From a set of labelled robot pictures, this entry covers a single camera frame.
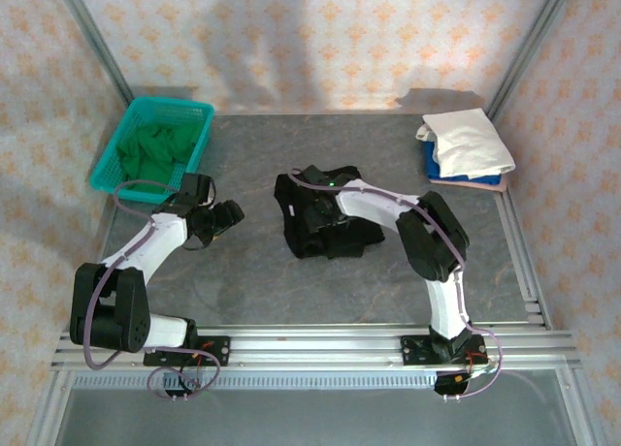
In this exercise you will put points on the black t-shirt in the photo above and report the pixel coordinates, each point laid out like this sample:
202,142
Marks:
339,245

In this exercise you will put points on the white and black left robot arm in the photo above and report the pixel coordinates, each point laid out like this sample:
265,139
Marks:
160,237

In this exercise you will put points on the green t-shirt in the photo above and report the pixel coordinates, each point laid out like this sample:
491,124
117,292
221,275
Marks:
155,160

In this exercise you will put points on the teal plastic basket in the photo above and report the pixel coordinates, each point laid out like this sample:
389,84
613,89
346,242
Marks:
109,172

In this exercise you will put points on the blue folded t-shirt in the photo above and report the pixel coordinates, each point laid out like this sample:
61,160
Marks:
429,162

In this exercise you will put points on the white folded t-shirt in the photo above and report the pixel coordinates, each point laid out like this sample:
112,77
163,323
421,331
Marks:
470,140

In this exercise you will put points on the pink folded t-shirt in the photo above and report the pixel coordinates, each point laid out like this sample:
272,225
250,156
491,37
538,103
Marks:
492,186

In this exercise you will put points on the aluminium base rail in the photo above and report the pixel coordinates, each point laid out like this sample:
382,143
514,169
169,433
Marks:
315,346

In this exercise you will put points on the aluminium frame post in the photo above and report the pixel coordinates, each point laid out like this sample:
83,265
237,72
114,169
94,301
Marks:
94,43
529,48

